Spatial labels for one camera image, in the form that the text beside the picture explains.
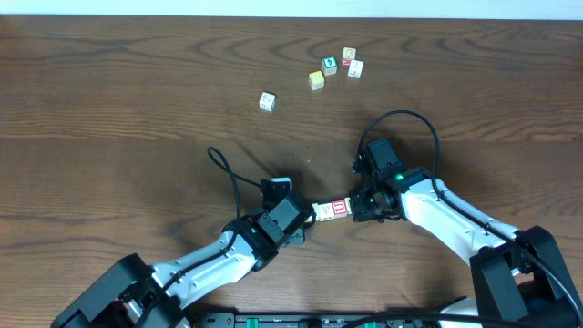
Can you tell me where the plain white wooden block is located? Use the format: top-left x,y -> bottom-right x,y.
347,59 -> 363,78

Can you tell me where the wooden block letter A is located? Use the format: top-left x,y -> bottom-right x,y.
315,203 -> 335,221

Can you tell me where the wooden block yellow W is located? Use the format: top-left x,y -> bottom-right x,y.
308,71 -> 325,91

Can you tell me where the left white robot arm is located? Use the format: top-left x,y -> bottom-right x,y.
52,196 -> 314,327

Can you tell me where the wooden block yellow S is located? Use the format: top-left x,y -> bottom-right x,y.
306,203 -> 319,225

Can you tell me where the right black cable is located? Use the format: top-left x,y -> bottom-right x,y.
339,109 -> 583,328

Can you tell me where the wooden block red side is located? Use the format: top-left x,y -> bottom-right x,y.
341,47 -> 356,67

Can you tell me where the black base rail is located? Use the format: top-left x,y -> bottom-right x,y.
192,312 -> 482,328

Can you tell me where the wooden block red U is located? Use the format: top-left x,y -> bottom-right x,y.
332,198 -> 350,219

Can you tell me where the wooden block green top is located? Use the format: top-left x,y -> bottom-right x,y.
322,56 -> 338,76

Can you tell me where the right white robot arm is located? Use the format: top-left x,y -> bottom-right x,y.
350,161 -> 582,327

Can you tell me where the wooden block letter L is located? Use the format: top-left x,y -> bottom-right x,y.
259,92 -> 277,112

